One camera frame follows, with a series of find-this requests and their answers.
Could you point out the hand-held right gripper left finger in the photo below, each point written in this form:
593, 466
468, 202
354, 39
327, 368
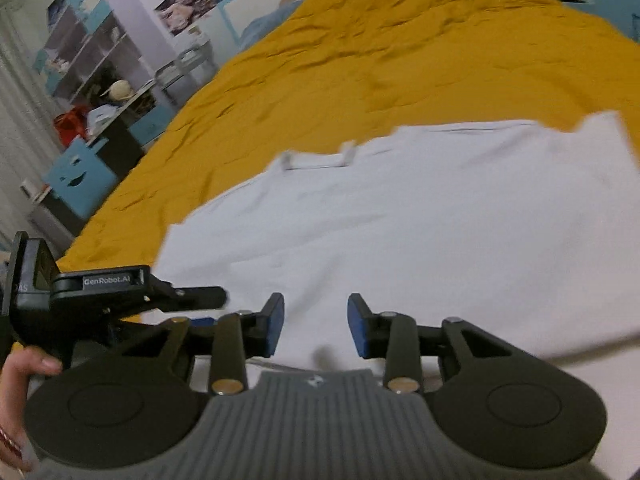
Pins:
272, 325

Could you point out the cream round ball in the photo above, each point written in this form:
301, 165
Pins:
121, 90

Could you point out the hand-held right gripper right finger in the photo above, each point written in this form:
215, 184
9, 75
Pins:
357, 325

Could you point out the yellow blanket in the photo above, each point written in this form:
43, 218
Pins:
400, 50

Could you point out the person's left hand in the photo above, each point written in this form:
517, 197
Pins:
20, 375

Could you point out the blue pillow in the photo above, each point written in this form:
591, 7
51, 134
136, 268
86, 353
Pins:
265, 27

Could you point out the grey desk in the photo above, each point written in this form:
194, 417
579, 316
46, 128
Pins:
50, 222

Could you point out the light blue plastic bag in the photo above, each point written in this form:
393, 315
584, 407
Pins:
102, 115

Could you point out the red bag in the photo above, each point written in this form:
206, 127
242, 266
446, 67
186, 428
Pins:
70, 127

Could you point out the blue and white drawer cabinet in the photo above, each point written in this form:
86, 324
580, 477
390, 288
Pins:
150, 127

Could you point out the grey trolley cart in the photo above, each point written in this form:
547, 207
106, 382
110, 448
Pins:
187, 62

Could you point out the white and blue headboard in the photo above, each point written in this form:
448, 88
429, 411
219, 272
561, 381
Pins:
235, 25

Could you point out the white t-shirt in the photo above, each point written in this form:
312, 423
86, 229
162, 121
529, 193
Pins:
400, 220

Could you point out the white curtain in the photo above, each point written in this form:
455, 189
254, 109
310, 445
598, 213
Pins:
20, 110

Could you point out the white and blue bookshelf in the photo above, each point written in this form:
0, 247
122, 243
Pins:
95, 45

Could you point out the purple wall poster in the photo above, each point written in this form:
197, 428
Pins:
177, 10

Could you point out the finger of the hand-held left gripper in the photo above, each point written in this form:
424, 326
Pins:
200, 297
202, 322

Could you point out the blue smiley face chair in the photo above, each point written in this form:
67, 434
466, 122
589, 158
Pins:
75, 175

